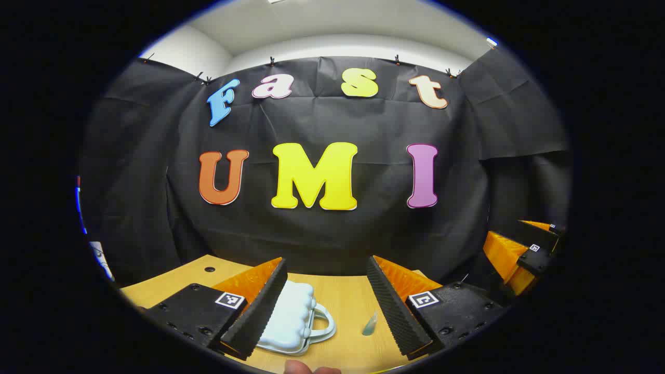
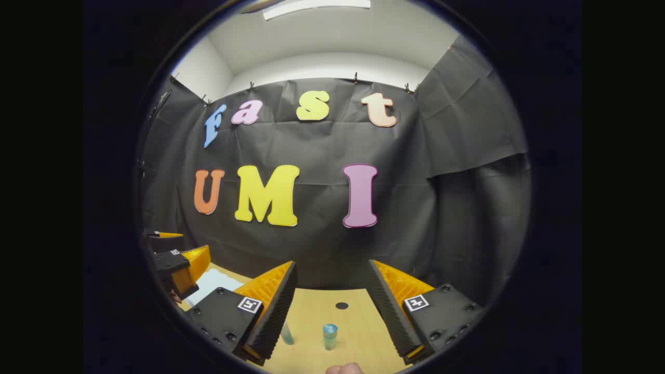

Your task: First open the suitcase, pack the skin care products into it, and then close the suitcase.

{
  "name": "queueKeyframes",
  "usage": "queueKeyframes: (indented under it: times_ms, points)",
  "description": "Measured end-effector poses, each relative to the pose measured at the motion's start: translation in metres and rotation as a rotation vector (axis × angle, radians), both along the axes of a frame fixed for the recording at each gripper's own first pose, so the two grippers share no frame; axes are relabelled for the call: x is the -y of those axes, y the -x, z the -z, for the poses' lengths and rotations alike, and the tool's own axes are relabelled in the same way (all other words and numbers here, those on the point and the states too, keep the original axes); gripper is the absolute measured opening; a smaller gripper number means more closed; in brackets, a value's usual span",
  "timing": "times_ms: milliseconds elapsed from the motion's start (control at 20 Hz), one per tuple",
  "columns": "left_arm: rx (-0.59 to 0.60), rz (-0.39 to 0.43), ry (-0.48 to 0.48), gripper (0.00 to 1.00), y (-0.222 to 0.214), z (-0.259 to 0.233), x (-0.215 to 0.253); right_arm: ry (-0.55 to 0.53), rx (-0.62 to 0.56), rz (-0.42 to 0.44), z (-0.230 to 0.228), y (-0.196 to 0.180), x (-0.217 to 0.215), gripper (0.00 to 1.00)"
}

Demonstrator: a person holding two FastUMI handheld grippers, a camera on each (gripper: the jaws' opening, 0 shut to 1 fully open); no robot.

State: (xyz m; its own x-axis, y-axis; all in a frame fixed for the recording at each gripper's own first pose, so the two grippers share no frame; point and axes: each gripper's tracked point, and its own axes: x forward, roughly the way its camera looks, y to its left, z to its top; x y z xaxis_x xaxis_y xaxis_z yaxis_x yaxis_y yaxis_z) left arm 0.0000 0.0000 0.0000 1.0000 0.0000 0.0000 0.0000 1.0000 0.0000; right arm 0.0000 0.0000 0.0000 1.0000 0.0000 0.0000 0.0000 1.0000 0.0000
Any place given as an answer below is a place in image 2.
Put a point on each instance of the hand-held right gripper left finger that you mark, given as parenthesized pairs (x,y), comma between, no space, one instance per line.
(275,311)

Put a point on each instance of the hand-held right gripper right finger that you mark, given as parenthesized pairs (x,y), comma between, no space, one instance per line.
(389,311)

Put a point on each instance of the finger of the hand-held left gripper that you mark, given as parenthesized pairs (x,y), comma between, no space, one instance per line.
(169,235)
(179,265)

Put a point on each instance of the white blue skincare tube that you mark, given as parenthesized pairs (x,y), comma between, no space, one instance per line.
(287,333)

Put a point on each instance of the pale blue small suitcase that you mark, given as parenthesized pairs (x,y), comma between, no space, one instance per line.
(213,283)

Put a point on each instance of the blue skincare bottle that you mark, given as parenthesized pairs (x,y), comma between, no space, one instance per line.
(330,336)

